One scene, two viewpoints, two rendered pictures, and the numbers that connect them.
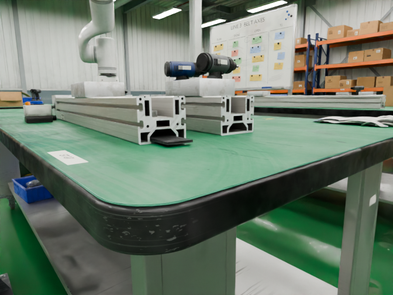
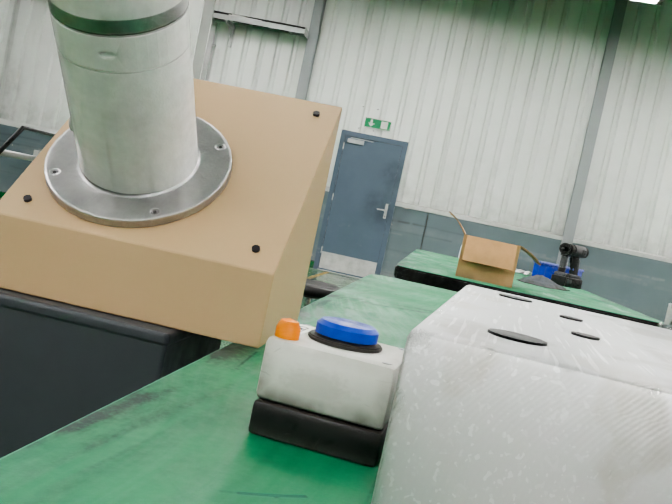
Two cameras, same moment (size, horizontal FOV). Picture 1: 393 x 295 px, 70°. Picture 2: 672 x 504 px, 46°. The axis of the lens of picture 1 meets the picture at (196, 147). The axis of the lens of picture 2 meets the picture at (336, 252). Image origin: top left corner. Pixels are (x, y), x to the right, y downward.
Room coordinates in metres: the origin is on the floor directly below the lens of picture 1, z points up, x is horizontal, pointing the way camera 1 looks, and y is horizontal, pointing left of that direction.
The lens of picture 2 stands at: (0.65, 0.21, 0.92)
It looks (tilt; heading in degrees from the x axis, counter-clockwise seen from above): 3 degrees down; 48
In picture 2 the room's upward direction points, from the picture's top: 12 degrees clockwise
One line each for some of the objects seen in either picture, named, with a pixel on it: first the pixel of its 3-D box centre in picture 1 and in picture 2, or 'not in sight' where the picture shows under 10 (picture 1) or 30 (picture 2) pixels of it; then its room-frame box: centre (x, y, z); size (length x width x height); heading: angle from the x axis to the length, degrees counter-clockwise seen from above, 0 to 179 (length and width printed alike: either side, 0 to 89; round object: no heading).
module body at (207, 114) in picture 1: (155, 109); not in sight; (0.95, 0.14, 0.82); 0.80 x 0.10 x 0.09; 35
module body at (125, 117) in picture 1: (98, 111); not in sight; (0.84, 0.29, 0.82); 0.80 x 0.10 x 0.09; 35
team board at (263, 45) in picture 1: (247, 88); not in sight; (4.18, -0.76, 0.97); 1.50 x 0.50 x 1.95; 40
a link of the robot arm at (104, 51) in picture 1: (105, 53); not in sight; (1.33, 0.41, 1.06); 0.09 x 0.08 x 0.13; 105
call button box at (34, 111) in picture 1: (40, 112); (348, 390); (1.00, 0.55, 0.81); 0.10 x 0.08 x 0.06; 125
